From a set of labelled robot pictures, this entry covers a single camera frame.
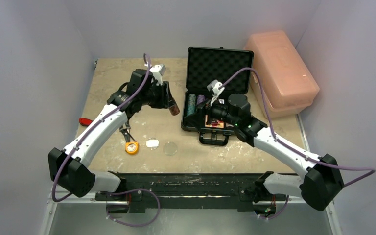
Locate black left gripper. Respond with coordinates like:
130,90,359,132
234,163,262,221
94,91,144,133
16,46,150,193
141,81,175,109

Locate orange black chip stack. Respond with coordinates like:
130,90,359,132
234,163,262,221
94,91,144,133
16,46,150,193
169,104,180,116

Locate purple black chip stack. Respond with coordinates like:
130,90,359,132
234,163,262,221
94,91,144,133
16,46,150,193
196,95,206,105

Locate clear acrylic disc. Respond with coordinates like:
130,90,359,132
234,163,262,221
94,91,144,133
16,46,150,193
163,141,178,156

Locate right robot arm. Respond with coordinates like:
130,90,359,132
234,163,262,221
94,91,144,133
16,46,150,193
184,94,344,211

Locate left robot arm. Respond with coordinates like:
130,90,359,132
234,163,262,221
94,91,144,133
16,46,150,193
48,64,180,200

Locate black poker set case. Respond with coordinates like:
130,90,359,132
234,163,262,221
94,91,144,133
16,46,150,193
183,47,254,146

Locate yellow blue chips in case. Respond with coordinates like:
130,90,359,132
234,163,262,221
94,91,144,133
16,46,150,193
187,94,196,116

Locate red card deck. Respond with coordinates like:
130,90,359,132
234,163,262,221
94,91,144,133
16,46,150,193
205,118,225,129

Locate orange tape measure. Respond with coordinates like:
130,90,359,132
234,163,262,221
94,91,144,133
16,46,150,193
125,141,140,155

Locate pink plastic storage box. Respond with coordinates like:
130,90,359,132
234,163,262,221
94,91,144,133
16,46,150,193
244,30,320,118

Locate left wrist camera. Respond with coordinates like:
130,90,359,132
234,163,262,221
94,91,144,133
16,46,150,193
149,64,166,86

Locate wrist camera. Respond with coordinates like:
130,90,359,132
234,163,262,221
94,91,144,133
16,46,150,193
149,64,166,86
207,80,225,106

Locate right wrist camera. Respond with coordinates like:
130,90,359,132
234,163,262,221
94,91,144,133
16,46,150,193
207,80,225,106

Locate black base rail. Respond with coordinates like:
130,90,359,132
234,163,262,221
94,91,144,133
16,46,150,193
95,173,286,213

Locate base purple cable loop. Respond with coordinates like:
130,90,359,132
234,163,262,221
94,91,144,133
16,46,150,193
106,188,162,228

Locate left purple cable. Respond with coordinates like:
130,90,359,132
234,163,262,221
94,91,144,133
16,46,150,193
51,53,152,203

